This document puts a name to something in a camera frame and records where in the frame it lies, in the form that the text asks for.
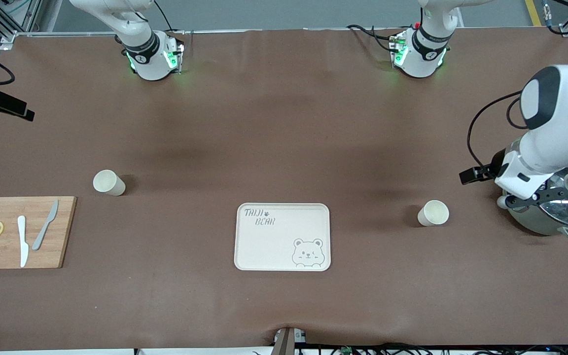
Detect black right base cable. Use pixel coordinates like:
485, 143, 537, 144
153, 0, 186, 35

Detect white plastic knife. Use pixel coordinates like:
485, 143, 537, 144
17, 215, 30, 268

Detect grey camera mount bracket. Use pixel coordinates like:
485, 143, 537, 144
273, 327, 308, 355

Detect black left base cables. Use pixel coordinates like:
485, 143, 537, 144
347, 24, 403, 52

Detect grey plastic knife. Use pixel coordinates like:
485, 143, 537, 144
32, 199, 60, 251

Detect brown table mat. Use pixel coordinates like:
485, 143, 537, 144
0, 29, 568, 352

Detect wooden cutting board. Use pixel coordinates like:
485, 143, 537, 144
0, 196, 77, 270

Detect cream bear print tray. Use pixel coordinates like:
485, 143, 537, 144
234, 203, 331, 272

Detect white IKEA cup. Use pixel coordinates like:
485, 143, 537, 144
417, 200, 450, 227
93, 170, 127, 197

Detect aluminium frame structure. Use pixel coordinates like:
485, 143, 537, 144
0, 0, 38, 50

